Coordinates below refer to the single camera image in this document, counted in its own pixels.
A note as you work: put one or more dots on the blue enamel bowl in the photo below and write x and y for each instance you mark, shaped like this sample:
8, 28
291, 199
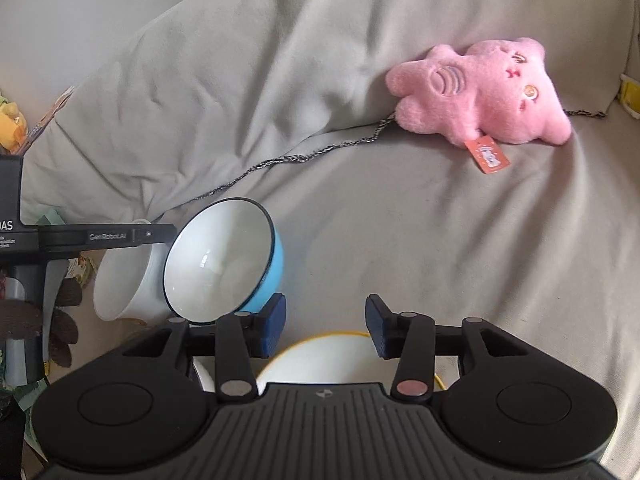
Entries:
227, 258

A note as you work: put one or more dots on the white paper cup bowl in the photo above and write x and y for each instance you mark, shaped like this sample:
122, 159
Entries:
129, 285

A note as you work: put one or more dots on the large white ceramic bowl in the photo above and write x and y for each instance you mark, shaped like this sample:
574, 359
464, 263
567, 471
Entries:
204, 371

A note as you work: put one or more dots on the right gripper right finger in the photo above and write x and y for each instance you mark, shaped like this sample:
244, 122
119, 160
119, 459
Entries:
408, 337

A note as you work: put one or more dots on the yellow-rimmed white bowl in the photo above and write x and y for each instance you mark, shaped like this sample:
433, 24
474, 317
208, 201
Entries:
331, 358

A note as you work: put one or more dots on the pink plush toy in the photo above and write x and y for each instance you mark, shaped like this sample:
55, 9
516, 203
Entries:
497, 91

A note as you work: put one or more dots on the beige sofa cover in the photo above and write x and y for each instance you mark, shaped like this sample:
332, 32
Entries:
176, 103

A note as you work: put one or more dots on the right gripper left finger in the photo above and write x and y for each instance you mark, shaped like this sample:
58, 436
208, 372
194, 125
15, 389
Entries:
240, 337

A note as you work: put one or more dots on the yellow tag clip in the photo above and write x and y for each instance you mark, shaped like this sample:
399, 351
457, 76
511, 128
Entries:
629, 95

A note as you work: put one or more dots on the yellow duck plush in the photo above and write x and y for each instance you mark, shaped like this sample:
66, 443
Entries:
13, 126

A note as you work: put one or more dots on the green towel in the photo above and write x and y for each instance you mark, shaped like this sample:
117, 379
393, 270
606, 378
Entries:
50, 217

